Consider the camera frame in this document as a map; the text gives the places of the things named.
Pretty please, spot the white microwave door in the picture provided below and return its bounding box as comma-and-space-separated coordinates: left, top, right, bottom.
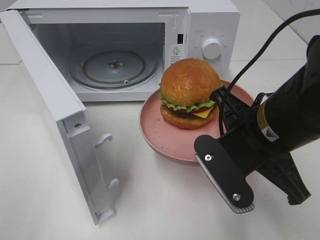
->
0, 10, 119, 225

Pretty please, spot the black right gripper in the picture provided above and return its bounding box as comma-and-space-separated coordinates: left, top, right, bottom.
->
194, 86, 312, 213

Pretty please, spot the upper white power knob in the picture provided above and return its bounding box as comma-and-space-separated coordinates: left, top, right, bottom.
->
200, 36, 222, 60

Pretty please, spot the white warning label sticker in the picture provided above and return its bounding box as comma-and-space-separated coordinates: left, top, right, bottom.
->
168, 44, 185, 65

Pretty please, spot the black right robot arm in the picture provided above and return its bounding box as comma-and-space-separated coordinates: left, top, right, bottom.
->
194, 35, 320, 214

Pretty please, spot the pink round plate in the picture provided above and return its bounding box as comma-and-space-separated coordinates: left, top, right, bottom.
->
138, 79, 256, 166

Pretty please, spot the white microwave oven body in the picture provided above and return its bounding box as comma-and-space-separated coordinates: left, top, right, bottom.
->
5, 0, 240, 102

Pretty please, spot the toy hamburger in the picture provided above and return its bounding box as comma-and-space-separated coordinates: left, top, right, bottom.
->
158, 58, 224, 130

